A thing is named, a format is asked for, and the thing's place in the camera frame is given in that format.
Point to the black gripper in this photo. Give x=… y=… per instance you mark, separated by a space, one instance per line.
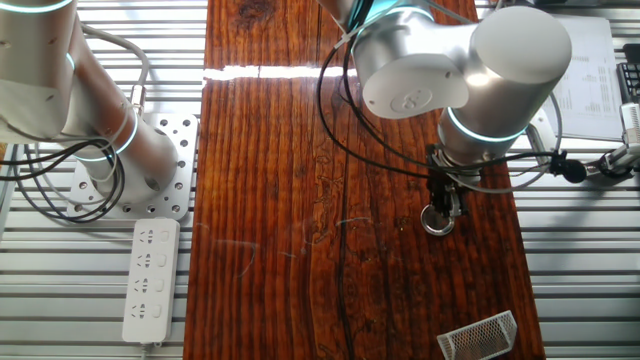
x=442 y=187

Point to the small round steel plate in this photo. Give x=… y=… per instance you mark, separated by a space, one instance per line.
x=435 y=227

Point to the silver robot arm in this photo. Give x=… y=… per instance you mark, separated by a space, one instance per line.
x=520 y=50

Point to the black clip microphone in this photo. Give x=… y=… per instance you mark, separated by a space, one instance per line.
x=572 y=170

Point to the white mesh bent rack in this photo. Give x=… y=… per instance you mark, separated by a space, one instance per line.
x=480 y=337

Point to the printed paper sheet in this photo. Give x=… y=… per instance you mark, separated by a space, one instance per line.
x=590 y=100

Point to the wood grain table mat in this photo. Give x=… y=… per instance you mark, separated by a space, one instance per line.
x=260 y=200

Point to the black keyboard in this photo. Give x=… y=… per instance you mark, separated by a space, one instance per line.
x=631 y=80

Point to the white power strip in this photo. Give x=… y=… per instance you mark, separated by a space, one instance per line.
x=150 y=280

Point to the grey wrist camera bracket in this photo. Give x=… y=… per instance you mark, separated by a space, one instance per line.
x=542 y=132

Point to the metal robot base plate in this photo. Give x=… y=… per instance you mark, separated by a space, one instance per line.
x=185 y=130

